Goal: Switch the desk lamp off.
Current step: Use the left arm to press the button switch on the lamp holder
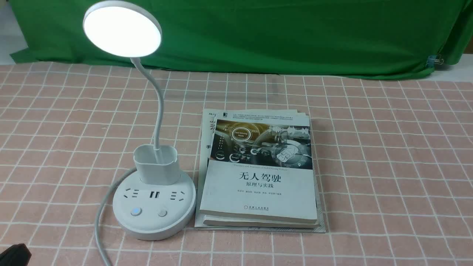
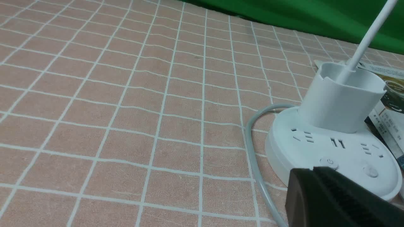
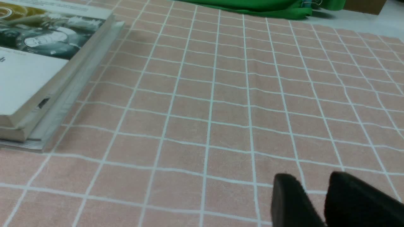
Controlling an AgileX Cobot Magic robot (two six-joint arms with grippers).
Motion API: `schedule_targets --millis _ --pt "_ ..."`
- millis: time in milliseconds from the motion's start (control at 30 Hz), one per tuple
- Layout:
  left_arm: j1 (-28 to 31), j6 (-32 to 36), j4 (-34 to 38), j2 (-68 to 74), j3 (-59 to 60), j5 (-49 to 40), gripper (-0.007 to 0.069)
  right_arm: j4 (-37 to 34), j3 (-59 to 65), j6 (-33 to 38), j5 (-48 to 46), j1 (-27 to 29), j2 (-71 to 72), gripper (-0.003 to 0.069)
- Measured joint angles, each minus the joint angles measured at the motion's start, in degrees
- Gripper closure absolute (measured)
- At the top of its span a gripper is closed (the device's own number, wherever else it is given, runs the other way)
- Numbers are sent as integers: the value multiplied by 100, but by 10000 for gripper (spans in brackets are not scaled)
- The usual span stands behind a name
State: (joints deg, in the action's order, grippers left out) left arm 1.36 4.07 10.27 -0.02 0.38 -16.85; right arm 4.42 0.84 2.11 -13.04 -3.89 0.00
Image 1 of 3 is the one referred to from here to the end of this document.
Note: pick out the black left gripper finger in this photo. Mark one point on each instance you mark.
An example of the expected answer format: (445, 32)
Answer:
(15, 255)

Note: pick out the bottom thin grey book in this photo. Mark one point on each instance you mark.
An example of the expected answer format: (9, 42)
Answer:
(201, 207)

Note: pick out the white round desk lamp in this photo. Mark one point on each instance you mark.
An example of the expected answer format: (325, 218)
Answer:
(156, 199)

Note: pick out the green backdrop cloth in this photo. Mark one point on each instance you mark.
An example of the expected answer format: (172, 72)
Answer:
(369, 39)

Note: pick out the pink checkered tablecloth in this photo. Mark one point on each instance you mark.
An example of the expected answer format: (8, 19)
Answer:
(393, 160)

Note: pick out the top book with car cover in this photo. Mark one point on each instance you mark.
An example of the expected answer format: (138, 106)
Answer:
(258, 184)

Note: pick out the metal binder clip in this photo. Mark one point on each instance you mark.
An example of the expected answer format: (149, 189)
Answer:
(434, 60)

